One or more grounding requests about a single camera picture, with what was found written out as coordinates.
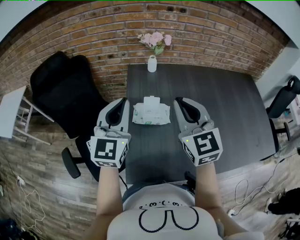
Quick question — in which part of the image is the white cable with plug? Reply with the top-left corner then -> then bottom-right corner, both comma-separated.
15,175 -> 46,233

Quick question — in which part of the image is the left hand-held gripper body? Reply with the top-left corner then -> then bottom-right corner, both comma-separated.
86,125 -> 132,169

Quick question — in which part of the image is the dark blue bag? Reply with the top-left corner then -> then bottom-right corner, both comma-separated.
0,217 -> 22,240

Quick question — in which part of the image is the black mesh office chair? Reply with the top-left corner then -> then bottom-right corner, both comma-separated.
30,51 -> 129,183

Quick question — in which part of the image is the white vase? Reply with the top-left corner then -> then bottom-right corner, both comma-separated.
147,54 -> 158,73

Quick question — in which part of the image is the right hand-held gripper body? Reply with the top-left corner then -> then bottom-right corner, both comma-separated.
178,119 -> 224,167

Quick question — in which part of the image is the person's left forearm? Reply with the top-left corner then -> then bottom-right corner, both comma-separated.
88,164 -> 125,240

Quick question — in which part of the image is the person's white printed shirt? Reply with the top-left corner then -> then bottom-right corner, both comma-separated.
106,182 -> 226,240

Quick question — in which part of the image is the person's right forearm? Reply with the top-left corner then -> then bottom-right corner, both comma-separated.
194,161 -> 251,240

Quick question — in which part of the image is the white cable with adapter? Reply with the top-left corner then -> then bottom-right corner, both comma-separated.
227,158 -> 286,218

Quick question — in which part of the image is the pink flower bouquet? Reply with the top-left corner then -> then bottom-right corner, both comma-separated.
137,31 -> 173,56

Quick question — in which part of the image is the white side table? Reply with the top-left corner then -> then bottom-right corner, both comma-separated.
0,85 -> 55,146

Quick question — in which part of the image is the white wet wipes pack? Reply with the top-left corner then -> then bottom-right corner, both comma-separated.
132,95 -> 171,126

